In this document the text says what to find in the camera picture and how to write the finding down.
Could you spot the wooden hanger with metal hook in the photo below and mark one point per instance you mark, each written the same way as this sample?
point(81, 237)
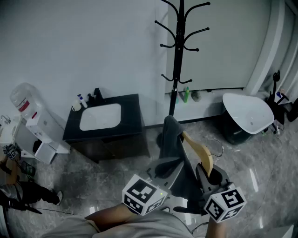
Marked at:
point(202, 151)

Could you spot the white cup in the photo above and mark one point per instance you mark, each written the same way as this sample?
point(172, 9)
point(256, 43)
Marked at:
point(76, 105)

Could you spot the black soap dispenser bottle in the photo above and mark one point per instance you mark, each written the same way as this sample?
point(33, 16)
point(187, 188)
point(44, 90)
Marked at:
point(90, 98)

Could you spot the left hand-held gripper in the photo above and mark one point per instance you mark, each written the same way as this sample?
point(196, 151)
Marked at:
point(142, 195)

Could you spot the black vanity cabinet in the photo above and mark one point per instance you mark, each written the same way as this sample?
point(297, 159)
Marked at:
point(130, 125)

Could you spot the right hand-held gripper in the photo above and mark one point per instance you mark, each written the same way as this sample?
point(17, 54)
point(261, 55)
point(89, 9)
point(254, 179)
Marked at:
point(225, 204)

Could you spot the dark handheld device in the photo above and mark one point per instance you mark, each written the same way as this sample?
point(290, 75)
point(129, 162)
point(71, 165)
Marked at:
point(28, 167)

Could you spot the dark grey garment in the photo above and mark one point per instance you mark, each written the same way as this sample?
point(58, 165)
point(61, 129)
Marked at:
point(171, 139)

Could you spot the white pump bottle blue cap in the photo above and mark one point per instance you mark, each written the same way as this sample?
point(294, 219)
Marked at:
point(82, 102)

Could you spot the black metal coat rack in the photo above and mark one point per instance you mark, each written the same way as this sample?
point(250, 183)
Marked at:
point(178, 58)

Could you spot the white water dispenser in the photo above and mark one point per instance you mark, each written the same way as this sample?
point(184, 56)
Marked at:
point(44, 137)

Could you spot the green bottle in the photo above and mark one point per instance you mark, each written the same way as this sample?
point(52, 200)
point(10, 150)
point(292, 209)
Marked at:
point(186, 95)

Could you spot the grey round sponge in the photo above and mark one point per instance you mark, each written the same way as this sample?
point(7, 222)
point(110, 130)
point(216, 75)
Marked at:
point(196, 96)

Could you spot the person's left forearm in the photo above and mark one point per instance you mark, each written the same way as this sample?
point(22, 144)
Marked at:
point(111, 215)

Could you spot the black faucet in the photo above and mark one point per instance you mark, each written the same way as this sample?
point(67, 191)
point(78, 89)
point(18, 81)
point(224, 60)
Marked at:
point(97, 94)

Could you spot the clear water jug red label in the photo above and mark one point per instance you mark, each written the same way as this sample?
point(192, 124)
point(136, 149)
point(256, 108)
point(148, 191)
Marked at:
point(26, 100)

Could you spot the white sink basin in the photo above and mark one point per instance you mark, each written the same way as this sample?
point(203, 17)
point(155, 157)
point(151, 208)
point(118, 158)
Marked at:
point(100, 117)

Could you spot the person's right forearm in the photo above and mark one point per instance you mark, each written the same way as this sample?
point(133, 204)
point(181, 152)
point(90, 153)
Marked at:
point(216, 229)

